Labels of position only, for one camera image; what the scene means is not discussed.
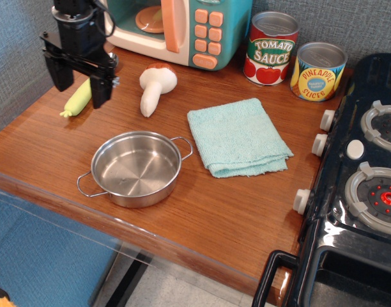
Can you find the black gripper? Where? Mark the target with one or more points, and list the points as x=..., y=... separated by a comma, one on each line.
x=79, y=45

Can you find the yellow-green plush spoon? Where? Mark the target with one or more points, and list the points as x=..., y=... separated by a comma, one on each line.
x=78, y=100

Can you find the tomato sauce can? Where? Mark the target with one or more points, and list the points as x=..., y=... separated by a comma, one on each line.
x=272, y=39

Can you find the black toy stove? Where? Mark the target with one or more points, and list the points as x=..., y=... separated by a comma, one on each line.
x=344, y=257

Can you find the white plush mushroom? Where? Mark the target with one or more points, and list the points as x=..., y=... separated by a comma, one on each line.
x=157, y=79

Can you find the orange plush toy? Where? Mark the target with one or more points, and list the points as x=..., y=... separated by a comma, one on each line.
x=4, y=302

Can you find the stainless steel pot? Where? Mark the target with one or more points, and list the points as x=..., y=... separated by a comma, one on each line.
x=135, y=169

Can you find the teal toy microwave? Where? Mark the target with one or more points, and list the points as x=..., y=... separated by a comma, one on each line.
x=199, y=34

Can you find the pineapple slices can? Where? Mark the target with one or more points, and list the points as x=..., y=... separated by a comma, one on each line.
x=318, y=69

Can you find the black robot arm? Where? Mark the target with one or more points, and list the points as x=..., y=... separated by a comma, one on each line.
x=73, y=7

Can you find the light blue folded cloth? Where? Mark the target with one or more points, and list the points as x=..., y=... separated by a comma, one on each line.
x=238, y=139

